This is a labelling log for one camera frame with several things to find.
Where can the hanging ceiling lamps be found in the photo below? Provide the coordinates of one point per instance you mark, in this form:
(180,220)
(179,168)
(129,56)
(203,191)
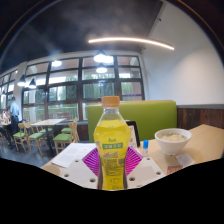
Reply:
(101,58)

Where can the light wooden dining table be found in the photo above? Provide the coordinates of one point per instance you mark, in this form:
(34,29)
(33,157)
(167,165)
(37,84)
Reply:
(48,122)

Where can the yellow drink bottle orange cap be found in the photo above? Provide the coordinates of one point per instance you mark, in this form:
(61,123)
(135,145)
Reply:
(112,143)

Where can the wooden chairs with green seats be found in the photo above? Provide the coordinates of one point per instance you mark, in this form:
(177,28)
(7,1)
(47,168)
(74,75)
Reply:
(61,136)

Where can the small blue-capped bottle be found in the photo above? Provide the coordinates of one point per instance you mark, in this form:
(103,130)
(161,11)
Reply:
(145,149)

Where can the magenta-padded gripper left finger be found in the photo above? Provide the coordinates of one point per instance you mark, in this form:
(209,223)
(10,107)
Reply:
(79,173)

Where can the white bowl with food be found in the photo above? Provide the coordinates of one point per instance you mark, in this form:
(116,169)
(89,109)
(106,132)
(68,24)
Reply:
(172,143)

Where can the person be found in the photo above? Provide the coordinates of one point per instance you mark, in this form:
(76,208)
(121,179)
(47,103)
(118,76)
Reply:
(14,113)
(3,120)

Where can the white printed paper sheet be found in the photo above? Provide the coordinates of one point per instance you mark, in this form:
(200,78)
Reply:
(71,154)

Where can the white paper napkin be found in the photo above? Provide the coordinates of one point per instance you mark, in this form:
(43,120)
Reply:
(185,160)

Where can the long curved light strip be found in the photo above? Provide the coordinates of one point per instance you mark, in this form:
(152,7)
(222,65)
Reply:
(133,40)

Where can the large dark-framed window wall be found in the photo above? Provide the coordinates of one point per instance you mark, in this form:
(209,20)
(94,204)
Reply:
(80,90)

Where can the green upholstered booth bench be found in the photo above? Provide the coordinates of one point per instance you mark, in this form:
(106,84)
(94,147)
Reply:
(150,116)

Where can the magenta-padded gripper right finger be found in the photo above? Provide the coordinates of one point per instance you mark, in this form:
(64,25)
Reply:
(146,171)

